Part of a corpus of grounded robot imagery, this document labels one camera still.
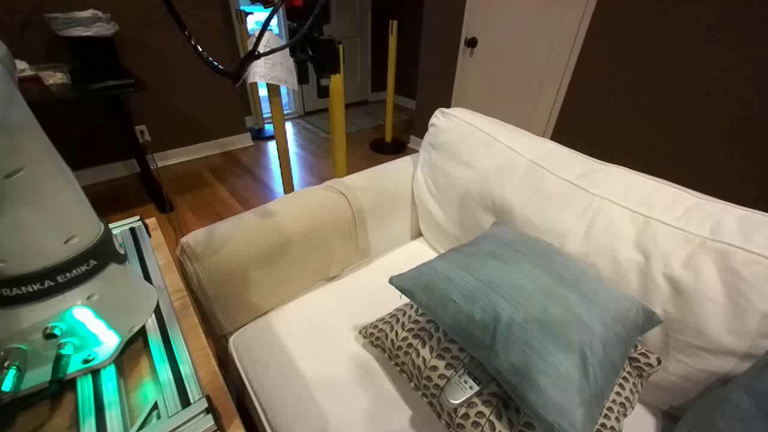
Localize grey remote control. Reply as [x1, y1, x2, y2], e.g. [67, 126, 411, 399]
[444, 371, 482, 408]

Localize leaf patterned cream pillow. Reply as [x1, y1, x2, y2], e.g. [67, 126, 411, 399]
[355, 300, 666, 432]

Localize white sofa seat cushion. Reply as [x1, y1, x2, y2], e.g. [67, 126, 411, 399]
[229, 234, 667, 432]

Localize flat teal blue pillow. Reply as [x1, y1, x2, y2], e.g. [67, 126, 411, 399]
[390, 221, 666, 432]

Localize large white back cushion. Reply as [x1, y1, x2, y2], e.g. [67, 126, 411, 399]
[411, 106, 768, 412]

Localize upright teal blue pillow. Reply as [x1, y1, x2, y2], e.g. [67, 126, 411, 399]
[674, 351, 768, 432]

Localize yellow pole with black base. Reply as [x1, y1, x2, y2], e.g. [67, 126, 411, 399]
[368, 17, 411, 157]

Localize white door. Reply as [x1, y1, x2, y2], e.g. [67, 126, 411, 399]
[450, 0, 601, 138]

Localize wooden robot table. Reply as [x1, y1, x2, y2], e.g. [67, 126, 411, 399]
[0, 214, 248, 432]

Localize black side table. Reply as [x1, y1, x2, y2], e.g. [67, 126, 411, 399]
[16, 71, 175, 215]

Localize white sofa frame with armrests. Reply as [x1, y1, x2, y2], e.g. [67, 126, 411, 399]
[175, 151, 423, 432]

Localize black camera on stand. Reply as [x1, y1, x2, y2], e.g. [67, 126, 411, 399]
[283, 0, 343, 90]

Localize black hanging cable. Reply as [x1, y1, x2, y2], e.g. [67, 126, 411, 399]
[160, 0, 331, 85]

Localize aluminium extrusion robot base frame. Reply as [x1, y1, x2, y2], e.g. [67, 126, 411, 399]
[75, 214, 222, 432]

